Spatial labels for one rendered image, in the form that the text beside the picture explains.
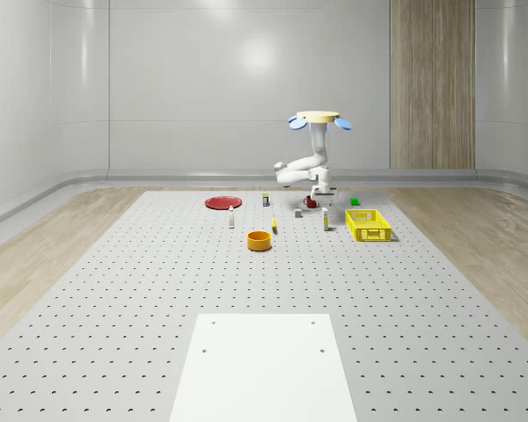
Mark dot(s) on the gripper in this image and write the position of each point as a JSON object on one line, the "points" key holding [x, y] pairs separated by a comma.
{"points": [[324, 191]]}

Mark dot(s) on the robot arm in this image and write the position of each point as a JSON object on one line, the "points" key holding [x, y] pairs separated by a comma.
{"points": [[301, 165]]}

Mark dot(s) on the dark red mug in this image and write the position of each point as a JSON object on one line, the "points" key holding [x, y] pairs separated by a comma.
{"points": [[310, 203]]}

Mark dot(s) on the yellow carton box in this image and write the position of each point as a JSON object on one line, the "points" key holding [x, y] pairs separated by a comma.
{"points": [[325, 220]]}

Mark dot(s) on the yellow basket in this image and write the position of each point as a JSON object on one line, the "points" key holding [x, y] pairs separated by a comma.
{"points": [[367, 228]]}

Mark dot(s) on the flat-sided can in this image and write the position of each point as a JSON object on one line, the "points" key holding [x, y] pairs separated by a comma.
{"points": [[266, 201]]}

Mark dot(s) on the banana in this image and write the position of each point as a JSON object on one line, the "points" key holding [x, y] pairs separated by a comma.
{"points": [[274, 223]]}

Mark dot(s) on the yellow bowl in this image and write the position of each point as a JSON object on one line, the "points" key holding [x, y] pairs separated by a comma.
{"points": [[258, 244]]}

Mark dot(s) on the small white bottle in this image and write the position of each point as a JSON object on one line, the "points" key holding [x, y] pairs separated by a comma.
{"points": [[231, 219]]}

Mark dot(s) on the red plate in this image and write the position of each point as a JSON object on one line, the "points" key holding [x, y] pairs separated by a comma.
{"points": [[223, 203]]}

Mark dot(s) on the white board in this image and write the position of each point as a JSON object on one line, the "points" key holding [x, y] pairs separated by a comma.
{"points": [[264, 369]]}

